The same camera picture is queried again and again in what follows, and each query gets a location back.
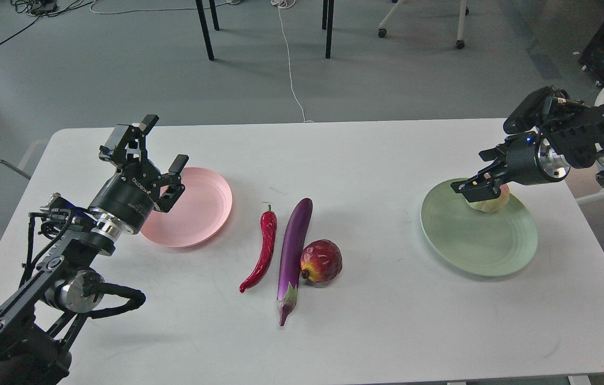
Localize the purple eggplant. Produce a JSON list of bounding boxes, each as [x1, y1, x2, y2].
[[277, 198, 313, 327]]

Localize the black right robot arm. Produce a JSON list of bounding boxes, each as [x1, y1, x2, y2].
[[451, 86, 604, 203]]

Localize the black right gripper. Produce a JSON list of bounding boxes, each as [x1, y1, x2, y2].
[[450, 137, 571, 204]]

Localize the red chili pepper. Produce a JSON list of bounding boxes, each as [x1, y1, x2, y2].
[[238, 204, 278, 293]]

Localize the black table legs left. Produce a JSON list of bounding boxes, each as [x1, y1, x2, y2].
[[195, 0, 220, 61]]

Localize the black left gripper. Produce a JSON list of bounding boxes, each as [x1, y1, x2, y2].
[[88, 114, 189, 234]]

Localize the yellow-pink peach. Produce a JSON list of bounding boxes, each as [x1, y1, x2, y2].
[[467, 184, 510, 213]]

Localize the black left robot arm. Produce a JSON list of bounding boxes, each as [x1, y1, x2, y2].
[[0, 114, 189, 384]]

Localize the white wheeled stand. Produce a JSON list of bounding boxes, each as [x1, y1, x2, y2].
[[377, 1, 470, 50]]

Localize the pink plate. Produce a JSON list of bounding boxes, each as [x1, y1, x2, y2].
[[140, 167, 233, 247]]

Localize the black cables on floor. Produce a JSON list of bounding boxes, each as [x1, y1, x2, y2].
[[0, 0, 94, 66]]

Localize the black table legs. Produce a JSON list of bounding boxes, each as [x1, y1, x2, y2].
[[321, 0, 335, 59], [195, 0, 220, 61]]

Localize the red pomegranate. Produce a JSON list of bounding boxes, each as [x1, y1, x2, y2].
[[299, 239, 343, 283]]

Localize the light green plate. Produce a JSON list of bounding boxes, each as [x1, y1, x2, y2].
[[420, 180, 539, 278]]

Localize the white cable on floor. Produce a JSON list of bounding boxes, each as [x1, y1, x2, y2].
[[90, 0, 314, 124]]

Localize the black table legs right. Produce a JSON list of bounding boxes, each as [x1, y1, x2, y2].
[[321, 0, 335, 59]]

